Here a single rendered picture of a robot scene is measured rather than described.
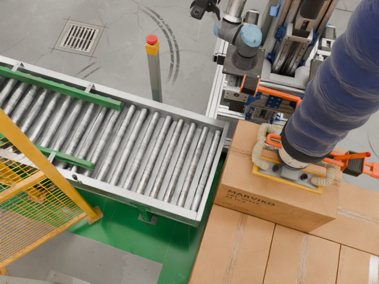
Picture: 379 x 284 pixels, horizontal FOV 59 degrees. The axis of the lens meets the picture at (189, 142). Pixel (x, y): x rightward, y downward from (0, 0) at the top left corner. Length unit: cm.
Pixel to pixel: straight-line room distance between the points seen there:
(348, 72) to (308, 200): 93
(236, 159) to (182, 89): 145
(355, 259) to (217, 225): 83
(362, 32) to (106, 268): 223
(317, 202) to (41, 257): 194
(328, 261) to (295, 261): 20
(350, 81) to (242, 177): 90
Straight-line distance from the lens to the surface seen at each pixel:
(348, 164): 169
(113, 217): 271
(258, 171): 167
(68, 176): 223
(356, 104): 114
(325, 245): 226
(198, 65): 330
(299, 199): 183
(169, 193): 214
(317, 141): 138
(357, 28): 99
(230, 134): 270
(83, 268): 270
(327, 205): 187
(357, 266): 232
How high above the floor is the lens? 260
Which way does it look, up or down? 65 degrees down
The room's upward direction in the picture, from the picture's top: 5 degrees clockwise
